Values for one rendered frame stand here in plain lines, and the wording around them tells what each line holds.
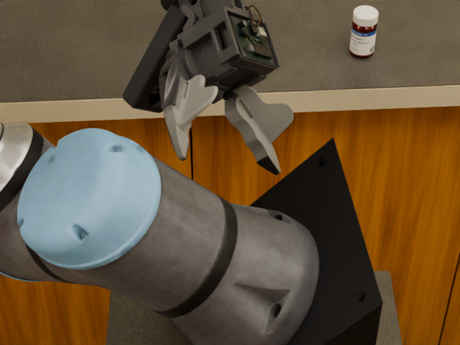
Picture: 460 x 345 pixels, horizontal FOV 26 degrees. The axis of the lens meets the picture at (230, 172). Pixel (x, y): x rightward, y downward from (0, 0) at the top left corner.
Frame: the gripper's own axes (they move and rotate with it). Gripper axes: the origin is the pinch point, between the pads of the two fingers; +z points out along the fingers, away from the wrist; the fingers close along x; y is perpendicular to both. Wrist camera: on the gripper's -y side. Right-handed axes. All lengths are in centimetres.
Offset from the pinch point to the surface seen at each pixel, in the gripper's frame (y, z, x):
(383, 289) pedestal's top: -1.0, 11.6, 24.8
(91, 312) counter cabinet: -69, -8, 48
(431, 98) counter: 1, -16, 52
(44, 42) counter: -40, -41, 22
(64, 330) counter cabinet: -76, -7, 48
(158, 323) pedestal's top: -19.2, 9.1, 6.8
